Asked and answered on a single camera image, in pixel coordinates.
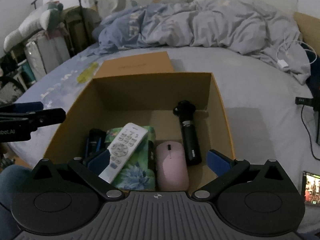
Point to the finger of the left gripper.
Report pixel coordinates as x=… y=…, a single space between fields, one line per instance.
x=21 y=107
x=46 y=117

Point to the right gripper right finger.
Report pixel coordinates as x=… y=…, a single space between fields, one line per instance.
x=228 y=172

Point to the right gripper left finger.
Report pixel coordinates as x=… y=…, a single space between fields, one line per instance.
x=88 y=169

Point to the white remote control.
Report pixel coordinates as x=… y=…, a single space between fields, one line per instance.
x=121 y=149

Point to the yellow liquid bottle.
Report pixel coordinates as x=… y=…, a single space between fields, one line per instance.
x=87 y=74

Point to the black electric shaver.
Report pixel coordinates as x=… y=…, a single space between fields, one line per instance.
x=185 y=111

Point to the brown cardboard box lid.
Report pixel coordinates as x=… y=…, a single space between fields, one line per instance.
x=136 y=64

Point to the black blue object in box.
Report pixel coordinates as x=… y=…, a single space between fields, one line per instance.
x=92 y=144

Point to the teal plastic bin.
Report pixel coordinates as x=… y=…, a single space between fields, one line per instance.
x=24 y=65

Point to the green floral tissue pack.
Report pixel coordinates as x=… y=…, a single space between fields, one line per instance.
x=139 y=172

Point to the pink computer mouse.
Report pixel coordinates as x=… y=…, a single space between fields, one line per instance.
x=172 y=172

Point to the silver grey storage bag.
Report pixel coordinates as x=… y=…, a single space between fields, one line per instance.
x=44 y=55

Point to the smartphone with lit screen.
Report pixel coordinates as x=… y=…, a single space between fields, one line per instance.
x=310 y=188

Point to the white green plush toy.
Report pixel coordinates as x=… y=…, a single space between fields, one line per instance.
x=46 y=17

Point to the brown cardboard box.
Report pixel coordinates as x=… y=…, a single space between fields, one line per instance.
x=145 y=100

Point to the black clothes rack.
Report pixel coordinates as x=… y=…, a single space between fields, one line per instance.
x=76 y=24

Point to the dark printed pillow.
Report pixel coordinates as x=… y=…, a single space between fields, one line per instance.
x=313 y=80

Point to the grey blue duvet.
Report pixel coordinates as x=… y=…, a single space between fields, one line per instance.
x=247 y=27

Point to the wooden headboard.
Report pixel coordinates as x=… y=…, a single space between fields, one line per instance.
x=309 y=26

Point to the white charger with cable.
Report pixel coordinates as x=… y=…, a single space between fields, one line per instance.
x=282 y=63

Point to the black tripod with grey handle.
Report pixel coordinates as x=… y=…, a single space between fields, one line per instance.
x=313 y=104

